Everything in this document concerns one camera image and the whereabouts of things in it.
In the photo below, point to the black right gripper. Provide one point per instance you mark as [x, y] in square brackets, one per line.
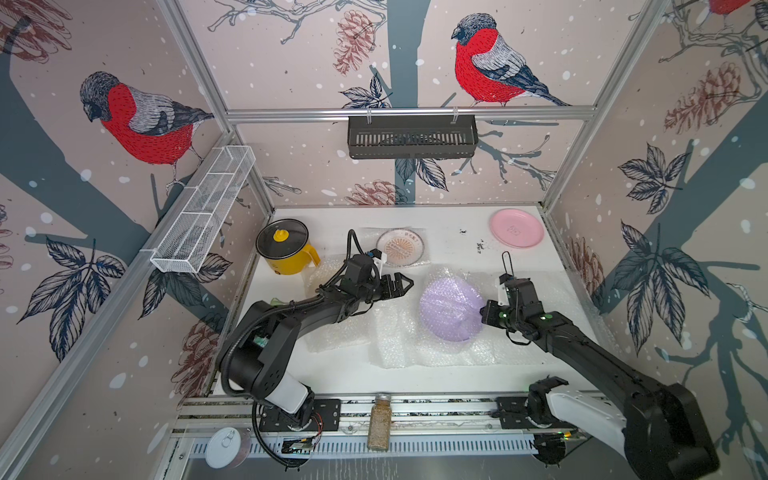
[489, 314]

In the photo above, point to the pink dinner plate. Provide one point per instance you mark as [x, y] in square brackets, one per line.
[516, 228]

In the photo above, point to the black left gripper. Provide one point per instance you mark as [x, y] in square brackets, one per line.
[388, 287]

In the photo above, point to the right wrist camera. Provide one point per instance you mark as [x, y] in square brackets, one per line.
[506, 290]

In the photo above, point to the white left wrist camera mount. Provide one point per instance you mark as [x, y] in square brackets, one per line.
[379, 258]

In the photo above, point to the yellow pot with black lid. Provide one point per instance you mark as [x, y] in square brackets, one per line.
[285, 245]

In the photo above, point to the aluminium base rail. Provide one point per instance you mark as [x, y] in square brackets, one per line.
[451, 425]

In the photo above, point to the patterned plate in bubble wrap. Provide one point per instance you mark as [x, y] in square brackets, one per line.
[404, 247]

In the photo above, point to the white wire mesh shelf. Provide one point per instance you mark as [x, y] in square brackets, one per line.
[193, 231]

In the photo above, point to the black hanging wire basket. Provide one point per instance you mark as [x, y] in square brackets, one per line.
[412, 137]

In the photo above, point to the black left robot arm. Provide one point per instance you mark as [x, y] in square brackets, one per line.
[254, 358]

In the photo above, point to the purple plate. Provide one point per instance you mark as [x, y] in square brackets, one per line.
[450, 309]

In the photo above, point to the clear bubble wrap sheet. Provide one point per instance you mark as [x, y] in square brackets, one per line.
[444, 271]
[394, 340]

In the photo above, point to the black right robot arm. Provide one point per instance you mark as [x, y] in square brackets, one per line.
[658, 429]

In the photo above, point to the spice jar with granules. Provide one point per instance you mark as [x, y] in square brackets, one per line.
[380, 421]

